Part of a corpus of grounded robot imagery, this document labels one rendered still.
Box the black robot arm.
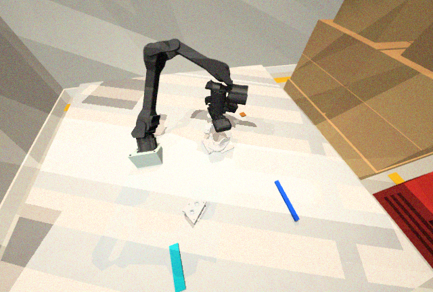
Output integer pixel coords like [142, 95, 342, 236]
[131, 39, 249, 153]

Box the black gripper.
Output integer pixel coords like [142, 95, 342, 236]
[204, 96, 231, 132]

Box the blue flat bar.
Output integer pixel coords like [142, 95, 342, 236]
[274, 180, 299, 221]

